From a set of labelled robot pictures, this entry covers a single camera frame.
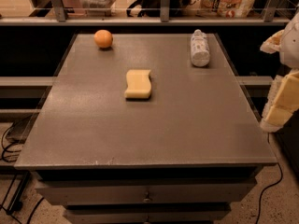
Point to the blue plastic bottle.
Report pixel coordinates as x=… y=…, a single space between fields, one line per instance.
x=200 y=54

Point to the orange fruit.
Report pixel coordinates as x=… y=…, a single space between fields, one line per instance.
x=103 y=39

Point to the colourful printed bag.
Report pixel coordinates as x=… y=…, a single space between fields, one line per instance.
x=225 y=8

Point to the grey drawer cabinet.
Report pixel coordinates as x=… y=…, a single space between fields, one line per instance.
x=196 y=126

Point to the upper drawer with knob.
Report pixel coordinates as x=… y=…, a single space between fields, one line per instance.
x=97 y=193

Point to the clear plastic container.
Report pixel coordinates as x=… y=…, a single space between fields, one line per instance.
x=97 y=7

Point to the yellow sponge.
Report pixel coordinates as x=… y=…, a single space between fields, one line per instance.
x=138 y=84

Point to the lower drawer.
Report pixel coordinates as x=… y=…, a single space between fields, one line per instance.
x=140 y=216

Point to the grey metal railing frame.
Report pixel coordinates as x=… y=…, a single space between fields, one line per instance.
x=71 y=13

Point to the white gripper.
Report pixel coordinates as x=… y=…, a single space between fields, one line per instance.
x=291 y=47

